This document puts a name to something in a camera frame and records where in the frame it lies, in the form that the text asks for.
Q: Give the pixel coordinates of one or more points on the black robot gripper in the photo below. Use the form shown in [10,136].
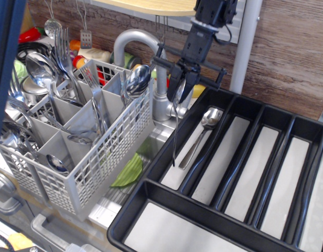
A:
[192,57]

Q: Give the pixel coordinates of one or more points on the small steel spoon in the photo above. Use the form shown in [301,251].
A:
[176,101]

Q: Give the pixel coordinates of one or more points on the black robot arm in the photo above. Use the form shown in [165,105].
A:
[216,13]

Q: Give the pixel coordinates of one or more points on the steel spoon in tray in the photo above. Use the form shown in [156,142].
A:
[209,121]

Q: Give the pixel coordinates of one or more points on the black cutlery tray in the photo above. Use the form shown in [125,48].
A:
[255,183]

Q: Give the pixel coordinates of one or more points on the grey plastic cutlery basket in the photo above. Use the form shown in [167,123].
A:
[92,167]

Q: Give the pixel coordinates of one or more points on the large steel spoon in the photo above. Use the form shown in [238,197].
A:
[41,71]

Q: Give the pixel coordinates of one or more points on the small spoon front compartment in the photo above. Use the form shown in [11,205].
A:
[56,165]

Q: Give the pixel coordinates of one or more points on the yellow toy fruit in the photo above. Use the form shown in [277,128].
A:
[197,91]

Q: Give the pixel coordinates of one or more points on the silver kitchen faucet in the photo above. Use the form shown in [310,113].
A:
[161,105]

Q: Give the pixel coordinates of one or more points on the light wooden shelf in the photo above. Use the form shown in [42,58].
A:
[156,7]

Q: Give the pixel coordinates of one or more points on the white metal pole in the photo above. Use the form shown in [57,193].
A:
[250,20]

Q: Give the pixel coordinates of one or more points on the steel fork middle back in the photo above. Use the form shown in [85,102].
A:
[91,81]

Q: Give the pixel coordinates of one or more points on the hanging small spatula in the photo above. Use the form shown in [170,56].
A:
[85,34]

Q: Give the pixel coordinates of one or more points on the green toy leaf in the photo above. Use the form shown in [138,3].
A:
[130,172]

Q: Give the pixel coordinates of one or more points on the steel fork tall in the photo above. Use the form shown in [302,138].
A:
[65,63]

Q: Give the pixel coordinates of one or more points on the hanging steel skimmer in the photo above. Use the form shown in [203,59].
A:
[52,24]

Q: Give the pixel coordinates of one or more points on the small steel pot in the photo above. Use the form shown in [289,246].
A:
[32,92]

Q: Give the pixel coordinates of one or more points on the red toy pepper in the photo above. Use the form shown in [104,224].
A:
[32,34]

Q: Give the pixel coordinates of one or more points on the black stove burner coil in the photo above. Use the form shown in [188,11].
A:
[28,47]

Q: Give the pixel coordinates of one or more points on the green toy cabbage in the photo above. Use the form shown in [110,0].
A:
[20,70]

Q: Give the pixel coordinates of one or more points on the steel fork lower left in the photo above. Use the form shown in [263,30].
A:
[18,138]

